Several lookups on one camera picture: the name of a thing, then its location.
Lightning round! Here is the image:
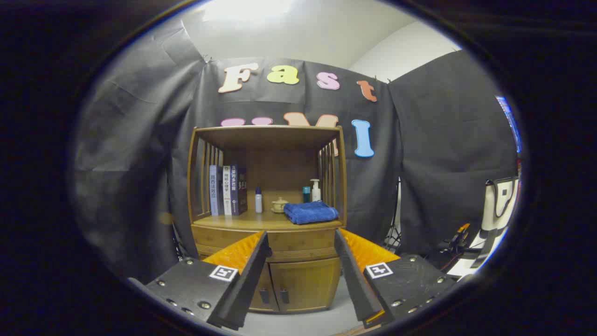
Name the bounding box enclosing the black and orange tool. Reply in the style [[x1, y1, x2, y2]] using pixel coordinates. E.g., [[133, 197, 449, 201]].
[[438, 223, 472, 255]]

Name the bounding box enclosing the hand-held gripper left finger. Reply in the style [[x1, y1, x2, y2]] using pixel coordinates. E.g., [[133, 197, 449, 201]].
[[127, 230, 273, 331]]

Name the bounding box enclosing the white tote bag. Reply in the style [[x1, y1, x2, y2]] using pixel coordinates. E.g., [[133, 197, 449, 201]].
[[459, 176, 519, 280]]

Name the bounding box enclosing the wooden cabinet door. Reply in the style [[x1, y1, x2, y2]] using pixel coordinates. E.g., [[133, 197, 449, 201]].
[[269, 258, 342, 312], [249, 263, 280, 312]]

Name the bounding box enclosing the black backdrop cloth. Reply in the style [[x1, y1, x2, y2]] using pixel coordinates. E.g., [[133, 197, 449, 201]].
[[70, 19, 519, 285]]

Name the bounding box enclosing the wooden countertop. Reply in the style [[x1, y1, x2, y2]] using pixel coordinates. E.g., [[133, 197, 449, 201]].
[[193, 205, 345, 231]]

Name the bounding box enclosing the black light stand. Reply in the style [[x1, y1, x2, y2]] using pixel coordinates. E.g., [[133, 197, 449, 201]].
[[383, 177, 403, 252]]

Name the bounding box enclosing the dark blue book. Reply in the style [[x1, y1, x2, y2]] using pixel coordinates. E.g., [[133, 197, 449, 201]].
[[230, 163, 248, 216]]

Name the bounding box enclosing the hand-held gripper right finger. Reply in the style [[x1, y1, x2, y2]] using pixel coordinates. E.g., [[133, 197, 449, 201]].
[[333, 228, 457, 329]]

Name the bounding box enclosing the folded blue towel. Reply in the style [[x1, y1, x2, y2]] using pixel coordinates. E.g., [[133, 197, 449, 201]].
[[284, 201, 340, 225]]

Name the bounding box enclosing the wooden cabinet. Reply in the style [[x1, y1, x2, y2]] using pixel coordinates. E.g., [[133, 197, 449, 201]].
[[187, 125, 348, 313]]

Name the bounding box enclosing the wooden drawer with black knob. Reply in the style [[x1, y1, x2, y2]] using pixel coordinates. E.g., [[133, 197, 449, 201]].
[[191, 225, 343, 263]]

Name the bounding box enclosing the pale lavender book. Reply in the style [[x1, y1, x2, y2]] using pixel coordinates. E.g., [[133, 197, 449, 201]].
[[209, 164, 220, 217]]

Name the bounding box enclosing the white book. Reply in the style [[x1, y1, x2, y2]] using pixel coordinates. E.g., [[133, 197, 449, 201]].
[[222, 165, 233, 216]]

